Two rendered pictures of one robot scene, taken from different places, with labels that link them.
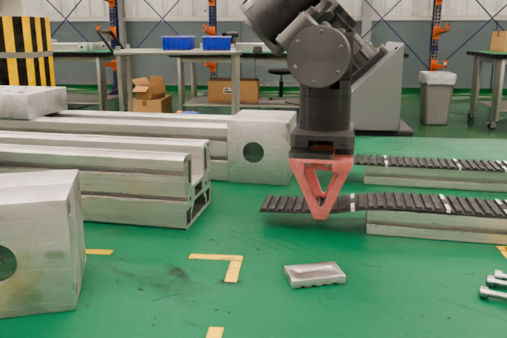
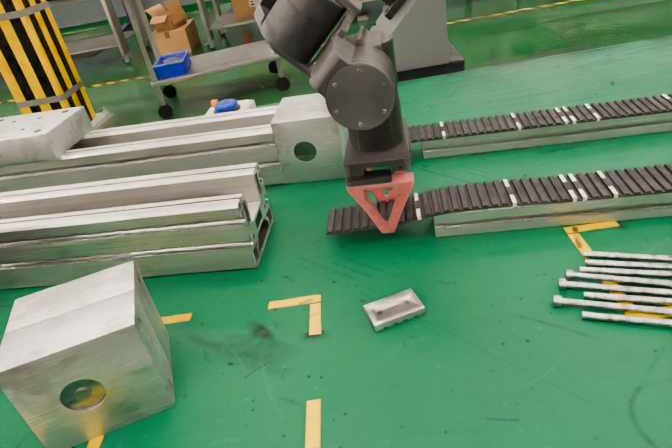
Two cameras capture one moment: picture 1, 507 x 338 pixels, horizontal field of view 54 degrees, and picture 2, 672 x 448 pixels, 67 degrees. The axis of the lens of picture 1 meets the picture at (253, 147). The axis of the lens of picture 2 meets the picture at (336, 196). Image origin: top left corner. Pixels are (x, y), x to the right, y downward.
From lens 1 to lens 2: 0.14 m
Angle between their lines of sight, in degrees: 17
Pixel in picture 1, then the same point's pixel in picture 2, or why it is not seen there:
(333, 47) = (375, 86)
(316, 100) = not seen: hidden behind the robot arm
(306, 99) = not seen: hidden behind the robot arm
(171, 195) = (234, 241)
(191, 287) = (278, 349)
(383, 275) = (460, 294)
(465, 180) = (526, 137)
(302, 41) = (339, 83)
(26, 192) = (90, 318)
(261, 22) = (287, 47)
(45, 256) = (131, 375)
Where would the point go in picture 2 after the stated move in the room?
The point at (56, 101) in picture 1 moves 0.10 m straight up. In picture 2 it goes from (79, 126) to (50, 63)
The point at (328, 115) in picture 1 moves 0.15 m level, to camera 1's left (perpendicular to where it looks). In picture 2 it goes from (380, 134) to (230, 165)
